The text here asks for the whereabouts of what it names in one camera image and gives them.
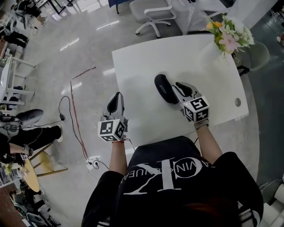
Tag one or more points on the white office chair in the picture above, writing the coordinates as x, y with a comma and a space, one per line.
153, 13

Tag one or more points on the person's left forearm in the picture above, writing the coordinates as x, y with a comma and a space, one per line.
118, 157

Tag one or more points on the grey shell chair black legs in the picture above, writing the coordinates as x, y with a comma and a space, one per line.
258, 53

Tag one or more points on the white power strip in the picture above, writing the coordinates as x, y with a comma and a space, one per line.
94, 163

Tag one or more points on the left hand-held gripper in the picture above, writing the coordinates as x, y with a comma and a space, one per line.
108, 128

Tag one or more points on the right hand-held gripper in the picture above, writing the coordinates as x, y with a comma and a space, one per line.
198, 108

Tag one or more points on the black frame table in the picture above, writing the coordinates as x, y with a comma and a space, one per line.
61, 4

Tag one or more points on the round wooden table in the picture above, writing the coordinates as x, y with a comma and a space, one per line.
31, 177

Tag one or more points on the yellow wooden stool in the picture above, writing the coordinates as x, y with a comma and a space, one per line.
45, 160

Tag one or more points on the white side table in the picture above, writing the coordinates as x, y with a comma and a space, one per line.
6, 75

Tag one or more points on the person's right forearm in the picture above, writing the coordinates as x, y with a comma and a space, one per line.
208, 144

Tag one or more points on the blue cloth covered table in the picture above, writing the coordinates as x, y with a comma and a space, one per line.
121, 4

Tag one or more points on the black printed T-shirt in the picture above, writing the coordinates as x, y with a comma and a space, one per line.
173, 199

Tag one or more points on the white vase with flowers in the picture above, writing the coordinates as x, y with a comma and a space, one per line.
230, 35

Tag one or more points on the grey knit glove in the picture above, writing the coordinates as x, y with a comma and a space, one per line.
201, 124

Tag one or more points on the white metal shelf frame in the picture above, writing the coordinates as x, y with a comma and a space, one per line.
190, 15

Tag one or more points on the grey padded chair seat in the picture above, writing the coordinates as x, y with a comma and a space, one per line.
31, 116

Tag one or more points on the black glasses case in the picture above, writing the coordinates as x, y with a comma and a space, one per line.
164, 87

